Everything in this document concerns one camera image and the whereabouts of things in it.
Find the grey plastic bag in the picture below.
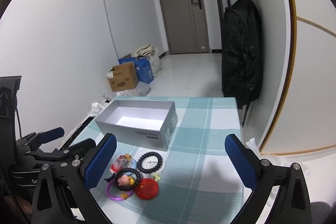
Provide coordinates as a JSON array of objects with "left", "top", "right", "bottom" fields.
[{"left": 104, "top": 81, "right": 151, "bottom": 102}]

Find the blue cardboard box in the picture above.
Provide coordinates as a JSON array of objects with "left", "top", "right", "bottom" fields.
[{"left": 119, "top": 54, "right": 154, "bottom": 84}]

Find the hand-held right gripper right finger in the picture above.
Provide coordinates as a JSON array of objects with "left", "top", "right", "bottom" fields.
[{"left": 224, "top": 134, "right": 313, "bottom": 224}]

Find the teal plaid tablecloth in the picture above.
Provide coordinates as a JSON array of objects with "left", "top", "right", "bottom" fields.
[{"left": 60, "top": 97, "right": 263, "bottom": 224}]

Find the purple bangle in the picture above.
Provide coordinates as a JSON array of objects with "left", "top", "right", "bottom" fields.
[{"left": 106, "top": 175, "right": 135, "bottom": 201}]

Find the black backpack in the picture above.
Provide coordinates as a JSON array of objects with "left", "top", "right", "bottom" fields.
[{"left": 221, "top": 0, "right": 263, "bottom": 112}]

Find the blue bangle with yellow caps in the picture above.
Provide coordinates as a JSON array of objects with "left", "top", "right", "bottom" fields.
[{"left": 112, "top": 153, "right": 137, "bottom": 174}]

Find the white wardrobe with gold trim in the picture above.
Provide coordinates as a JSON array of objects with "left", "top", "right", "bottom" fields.
[{"left": 259, "top": 0, "right": 336, "bottom": 161}]

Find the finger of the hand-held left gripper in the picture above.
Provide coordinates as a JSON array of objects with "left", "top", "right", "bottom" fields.
[
  {"left": 16, "top": 127, "right": 65, "bottom": 152},
  {"left": 26, "top": 138, "right": 97, "bottom": 170}
]

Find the cream tote bag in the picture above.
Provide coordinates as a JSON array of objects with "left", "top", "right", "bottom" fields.
[{"left": 135, "top": 44, "right": 162, "bottom": 76}]

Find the clear plastic bag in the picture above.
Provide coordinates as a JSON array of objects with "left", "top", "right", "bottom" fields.
[{"left": 90, "top": 101, "right": 106, "bottom": 116}]

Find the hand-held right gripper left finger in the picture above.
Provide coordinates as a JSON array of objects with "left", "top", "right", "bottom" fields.
[{"left": 31, "top": 133, "right": 118, "bottom": 224}]

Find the grey door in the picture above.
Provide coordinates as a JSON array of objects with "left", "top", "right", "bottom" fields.
[{"left": 154, "top": 0, "right": 212, "bottom": 55}]

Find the brown cardboard box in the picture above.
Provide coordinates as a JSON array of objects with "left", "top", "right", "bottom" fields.
[{"left": 106, "top": 63, "right": 139, "bottom": 92}]

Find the grey cardboard box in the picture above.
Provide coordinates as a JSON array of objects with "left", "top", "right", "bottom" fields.
[{"left": 95, "top": 100, "right": 178, "bottom": 152}]

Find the black bracelet with pig charm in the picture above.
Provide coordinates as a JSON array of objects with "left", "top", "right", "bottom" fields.
[{"left": 115, "top": 168, "right": 142, "bottom": 191}]

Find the plain black bead bracelet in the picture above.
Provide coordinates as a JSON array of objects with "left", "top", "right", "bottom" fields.
[{"left": 138, "top": 152, "right": 164, "bottom": 174}]

